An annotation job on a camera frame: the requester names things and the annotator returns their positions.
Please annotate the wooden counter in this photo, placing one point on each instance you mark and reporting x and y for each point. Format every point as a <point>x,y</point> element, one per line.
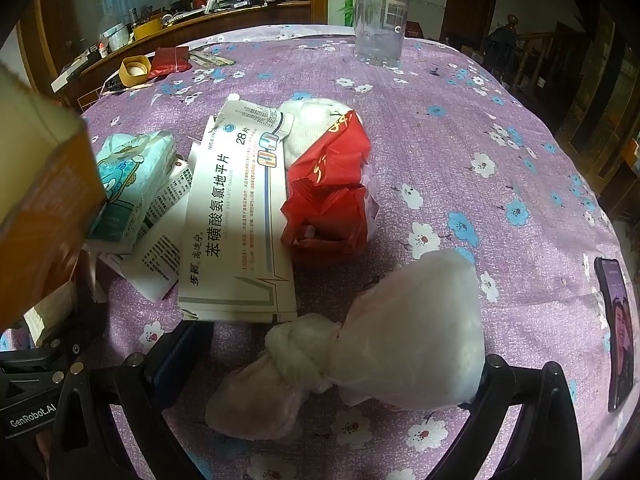
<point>200,25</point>

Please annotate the white flat box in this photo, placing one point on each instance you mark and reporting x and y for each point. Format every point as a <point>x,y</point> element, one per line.
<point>66,79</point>

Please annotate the clear plastic cup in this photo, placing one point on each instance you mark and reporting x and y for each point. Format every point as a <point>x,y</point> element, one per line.
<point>381,20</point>

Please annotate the yellow tape roll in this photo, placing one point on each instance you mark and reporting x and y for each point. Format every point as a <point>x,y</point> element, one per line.
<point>134,71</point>

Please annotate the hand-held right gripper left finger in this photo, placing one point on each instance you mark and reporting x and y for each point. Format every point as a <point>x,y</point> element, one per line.
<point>167,366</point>

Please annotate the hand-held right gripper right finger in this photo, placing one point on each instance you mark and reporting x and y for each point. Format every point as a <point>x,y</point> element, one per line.
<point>495,377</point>

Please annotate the white and blue tube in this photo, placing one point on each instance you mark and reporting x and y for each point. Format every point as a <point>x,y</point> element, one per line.
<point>255,114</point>

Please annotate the red pouch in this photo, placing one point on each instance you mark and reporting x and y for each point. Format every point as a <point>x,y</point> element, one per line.
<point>170,61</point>

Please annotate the yellow container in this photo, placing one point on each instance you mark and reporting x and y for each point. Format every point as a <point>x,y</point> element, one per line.
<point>148,28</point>

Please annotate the red packet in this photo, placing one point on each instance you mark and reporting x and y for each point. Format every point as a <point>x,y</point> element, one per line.
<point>325,195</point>

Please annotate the dark wooden door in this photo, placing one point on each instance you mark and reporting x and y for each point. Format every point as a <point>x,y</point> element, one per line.
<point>470,0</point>

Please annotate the wooden chopstick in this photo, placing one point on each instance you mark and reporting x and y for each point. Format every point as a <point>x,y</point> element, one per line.
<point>212,58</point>
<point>129,88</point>

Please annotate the large white tissue wad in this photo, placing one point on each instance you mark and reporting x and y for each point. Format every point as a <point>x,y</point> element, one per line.
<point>415,330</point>

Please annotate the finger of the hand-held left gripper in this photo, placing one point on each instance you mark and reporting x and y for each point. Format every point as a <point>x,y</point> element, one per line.
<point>87,312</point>

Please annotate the white printed packet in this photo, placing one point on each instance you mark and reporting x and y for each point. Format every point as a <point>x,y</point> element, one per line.
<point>160,255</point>

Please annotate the orange cardboard box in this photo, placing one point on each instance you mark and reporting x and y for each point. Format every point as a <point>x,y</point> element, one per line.
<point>45,185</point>

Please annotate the teal cartoon tissue pack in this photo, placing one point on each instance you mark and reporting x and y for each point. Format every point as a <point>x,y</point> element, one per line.
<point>130,180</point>

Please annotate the black smartphone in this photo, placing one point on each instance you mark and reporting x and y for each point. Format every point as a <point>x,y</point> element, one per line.
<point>614,335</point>

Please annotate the small white tissue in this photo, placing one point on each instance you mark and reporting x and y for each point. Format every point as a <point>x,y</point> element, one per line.
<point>312,125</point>

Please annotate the wooden staircase railing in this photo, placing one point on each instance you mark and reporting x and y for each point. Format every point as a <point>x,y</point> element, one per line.
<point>522,45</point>

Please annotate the black pouch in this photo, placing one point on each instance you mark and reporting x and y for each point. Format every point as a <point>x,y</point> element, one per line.
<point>112,85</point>

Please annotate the white medicine box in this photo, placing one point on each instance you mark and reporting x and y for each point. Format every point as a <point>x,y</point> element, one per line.
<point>230,240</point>

